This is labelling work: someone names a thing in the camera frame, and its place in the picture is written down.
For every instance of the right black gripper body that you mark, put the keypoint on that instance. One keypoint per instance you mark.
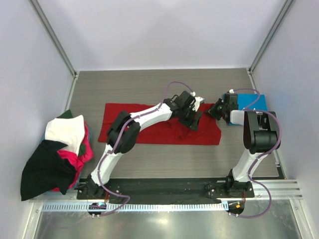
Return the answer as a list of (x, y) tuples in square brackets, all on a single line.
[(223, 107)]

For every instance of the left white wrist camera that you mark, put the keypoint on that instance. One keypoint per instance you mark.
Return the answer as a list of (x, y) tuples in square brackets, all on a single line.
[(193, 94)]

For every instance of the black t shirt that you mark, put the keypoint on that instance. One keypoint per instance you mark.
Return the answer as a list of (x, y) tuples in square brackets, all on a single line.
[(46, 170)]

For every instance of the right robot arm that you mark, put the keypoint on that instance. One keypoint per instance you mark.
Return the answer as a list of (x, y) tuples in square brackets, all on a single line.
[(261, 136)]

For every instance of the white t shirt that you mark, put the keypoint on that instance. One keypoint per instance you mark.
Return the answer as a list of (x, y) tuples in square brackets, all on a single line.
[(68, 131)]

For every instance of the dark green t shirt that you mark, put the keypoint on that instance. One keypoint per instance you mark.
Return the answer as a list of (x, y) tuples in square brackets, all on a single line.
[(66, 115)]

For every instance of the right aluminium frame post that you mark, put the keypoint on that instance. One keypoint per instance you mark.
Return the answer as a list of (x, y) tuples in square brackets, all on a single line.
[(284, 10)]

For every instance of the left aluminium frame post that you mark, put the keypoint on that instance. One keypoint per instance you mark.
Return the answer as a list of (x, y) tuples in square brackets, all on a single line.
[(52, 35)]

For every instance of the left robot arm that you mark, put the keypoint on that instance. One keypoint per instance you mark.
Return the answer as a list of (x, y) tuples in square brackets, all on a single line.
[(125, 129)]

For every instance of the folded blue t shirt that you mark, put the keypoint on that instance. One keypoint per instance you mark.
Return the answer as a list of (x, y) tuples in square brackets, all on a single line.
[(243, 100)]

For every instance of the aluminium frame post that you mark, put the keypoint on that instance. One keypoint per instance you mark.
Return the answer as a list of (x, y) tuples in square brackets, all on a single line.
[(284, 10), (52, 35)]

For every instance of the red t shirt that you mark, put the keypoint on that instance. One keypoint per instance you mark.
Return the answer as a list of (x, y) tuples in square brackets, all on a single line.
[(167, 132)]

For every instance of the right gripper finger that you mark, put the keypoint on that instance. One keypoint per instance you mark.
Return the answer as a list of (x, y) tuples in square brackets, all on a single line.
[(211, 105), (217, 112)]

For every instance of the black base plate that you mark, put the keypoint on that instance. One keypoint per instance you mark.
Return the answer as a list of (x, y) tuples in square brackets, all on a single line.
[(159, 187)]

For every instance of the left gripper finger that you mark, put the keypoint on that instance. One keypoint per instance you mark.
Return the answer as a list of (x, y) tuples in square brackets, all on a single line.
[(198, 103), (190, 119)]

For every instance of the slotted cable duct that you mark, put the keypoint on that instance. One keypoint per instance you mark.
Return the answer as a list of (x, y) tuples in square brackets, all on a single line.
[(101, 207)]

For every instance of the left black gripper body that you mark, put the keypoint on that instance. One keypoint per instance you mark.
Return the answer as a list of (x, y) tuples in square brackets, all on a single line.
[(187, 114)]

